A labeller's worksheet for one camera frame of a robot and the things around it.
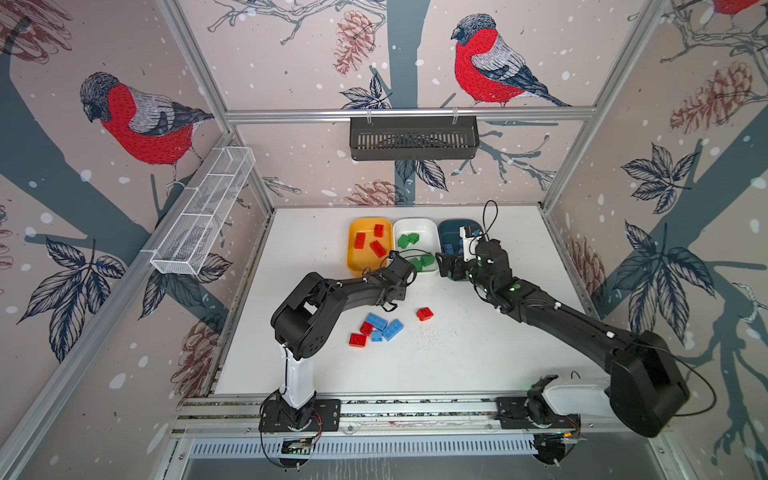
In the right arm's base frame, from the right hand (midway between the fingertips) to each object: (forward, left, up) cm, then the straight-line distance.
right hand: (448, 254), depth 84 cm
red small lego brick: (-16, +24, -17) cm, 33 cm away
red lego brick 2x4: (+14, +23, -16) cm, 31 cm away
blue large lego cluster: (-16, +19, -17) cm, 30 cm away
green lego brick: (+17, +14, -15) cm, 27 cm away
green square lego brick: (+9, +9, -17) cm, 21 cm away
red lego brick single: (-11, +7, -16) cm, 21 cm away
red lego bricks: (+21, +23, -14) cm, 34 cm away
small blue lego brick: (-18, +21, -16) cm, 32 cm away
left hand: (-2, +16, -16) cm, 23 cm away
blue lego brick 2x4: (+11, -2, -12) cm, 17 cm away
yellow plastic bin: (+19, +27, -16) cm, 37 cm away
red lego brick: (-20, +26, -17) cm, 37 cm away
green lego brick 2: (+18, +10, -14) cm, 25 cm away
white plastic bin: (+20, +5, -18) cm, 27 cm away
